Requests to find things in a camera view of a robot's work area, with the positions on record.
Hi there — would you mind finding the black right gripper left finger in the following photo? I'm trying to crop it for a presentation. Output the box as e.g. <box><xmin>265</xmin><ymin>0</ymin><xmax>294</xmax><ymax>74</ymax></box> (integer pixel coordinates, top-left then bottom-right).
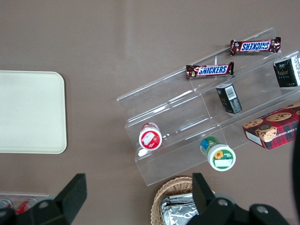
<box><xmin>29</xmin><ymin>173</ymin><xmax>88</xmax><ymax>225</ymax></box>

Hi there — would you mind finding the green lidded yogurt cup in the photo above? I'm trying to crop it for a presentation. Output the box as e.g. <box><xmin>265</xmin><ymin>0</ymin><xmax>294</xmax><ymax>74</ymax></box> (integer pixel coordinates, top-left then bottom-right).
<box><xmin>200</xmin><ymin>136</ymin><xmax>236</xmax><ymax>172</ymax></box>

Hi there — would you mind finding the red tartan cookie box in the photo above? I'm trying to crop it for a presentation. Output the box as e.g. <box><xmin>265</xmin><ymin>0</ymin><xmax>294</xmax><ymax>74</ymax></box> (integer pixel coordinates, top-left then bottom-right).
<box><xmin>242</xmin><ymin>101</ymin><xmax>300</xmax><ymax>150</ymax></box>

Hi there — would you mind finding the clear acrylic bottle rack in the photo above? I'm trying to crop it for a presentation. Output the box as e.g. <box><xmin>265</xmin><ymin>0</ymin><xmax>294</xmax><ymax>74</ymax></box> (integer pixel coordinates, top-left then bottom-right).
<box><xmin>0</xmin><ymin>192</ymin><xmax>50</xmax><ymax>225</ymax></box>

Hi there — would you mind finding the silver foil pack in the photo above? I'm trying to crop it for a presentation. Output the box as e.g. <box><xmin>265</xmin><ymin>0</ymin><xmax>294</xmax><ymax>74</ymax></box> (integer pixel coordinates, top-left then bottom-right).
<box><xmin>160</xmin><ymin>198</ymin><xmax>171</xmax><ymax>225</ymax></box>
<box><xmin>164</xmin><ymin>193</ymin><xmax>200</xmax><ymax>225</ymax></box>

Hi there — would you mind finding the cream plastic tray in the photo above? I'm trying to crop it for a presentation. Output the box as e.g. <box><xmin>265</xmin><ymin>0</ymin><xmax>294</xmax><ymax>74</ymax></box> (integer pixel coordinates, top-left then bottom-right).
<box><xmin>0</xmin><ymin>70</ymin><xmax>68</xmax><ymax>155</ymax></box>

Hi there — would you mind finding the red cola bottle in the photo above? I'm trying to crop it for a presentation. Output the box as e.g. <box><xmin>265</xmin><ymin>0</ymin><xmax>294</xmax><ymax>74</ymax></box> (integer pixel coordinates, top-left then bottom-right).
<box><xmin>15</xmin><ymin>198</ymin><xmax>38</xmax><ymax>215</ymax></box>
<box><xmin>0</xmin><ymin>198</ymin><xmax>14</xmax><ymax>210</ymax></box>

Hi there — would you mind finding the clear acrylic stepped shelf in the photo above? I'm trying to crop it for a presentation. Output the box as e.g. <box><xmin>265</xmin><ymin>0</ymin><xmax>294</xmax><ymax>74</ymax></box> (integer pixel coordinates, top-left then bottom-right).
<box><xmin>116</xmin><ymin>27</ymin><xmax>300</xmax><ymax>187</ymax></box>

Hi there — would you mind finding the red lidded yogurt cup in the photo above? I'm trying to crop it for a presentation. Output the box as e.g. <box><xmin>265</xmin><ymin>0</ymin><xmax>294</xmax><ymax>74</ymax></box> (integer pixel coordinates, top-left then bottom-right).
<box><xmin>138</xmin><ymin>122</ymin><xmax>163</xmax><ymax>151</ymax></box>

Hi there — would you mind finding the small black carton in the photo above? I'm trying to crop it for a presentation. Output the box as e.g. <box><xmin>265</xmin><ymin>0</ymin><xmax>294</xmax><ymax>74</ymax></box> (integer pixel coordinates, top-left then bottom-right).
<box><xmin>215</xmin><ymin>83</ymin><xmax>243</xmax><ymax>115</ymax></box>
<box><xmin>273</xmin><ymin>55</ymin><xmax>300</xmax><ymax>88</ymax></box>

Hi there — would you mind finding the light tan wicker basket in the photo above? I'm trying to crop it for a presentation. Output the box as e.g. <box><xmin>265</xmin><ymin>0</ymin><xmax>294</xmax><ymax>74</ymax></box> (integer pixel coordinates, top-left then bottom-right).
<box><xmin>150</xmin><ymin>176</ymin><xmax>216</xmax><ymax>225</ymax></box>

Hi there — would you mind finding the Snickers chocolate bar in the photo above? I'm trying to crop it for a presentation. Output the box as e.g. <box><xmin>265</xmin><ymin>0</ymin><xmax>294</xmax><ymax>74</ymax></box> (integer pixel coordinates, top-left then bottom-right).
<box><xmin>186</xmin><ymin>61</ymin><xmax>235</xmax><ymax>80</ymax></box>
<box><xmin>230</xmin><ymin>37</ymin><xmax>282</xmax><ymax>56</ymax></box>

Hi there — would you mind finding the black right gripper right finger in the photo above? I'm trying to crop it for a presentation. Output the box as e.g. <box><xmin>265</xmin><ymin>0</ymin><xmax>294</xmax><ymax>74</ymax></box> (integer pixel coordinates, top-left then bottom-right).
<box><xmin>187</xmin><ymin>172</ymin><xmax>237</xmax><ymax>225</ymax></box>

